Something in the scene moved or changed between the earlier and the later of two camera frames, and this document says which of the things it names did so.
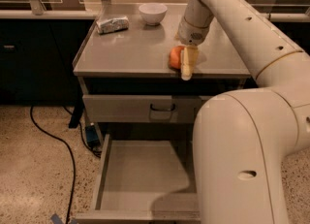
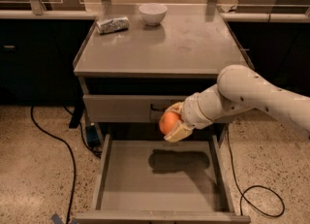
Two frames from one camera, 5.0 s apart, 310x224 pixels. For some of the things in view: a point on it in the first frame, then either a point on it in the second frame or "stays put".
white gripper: x=190 y=34 -> x=192 y=111
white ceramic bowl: x=153 y=13 stays put
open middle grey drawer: x=145 y=177 stays put
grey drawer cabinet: x=129 y=88 stays put
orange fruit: x=174 y=56 -> x=168 y=121
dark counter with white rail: x=39 y=49 stays put
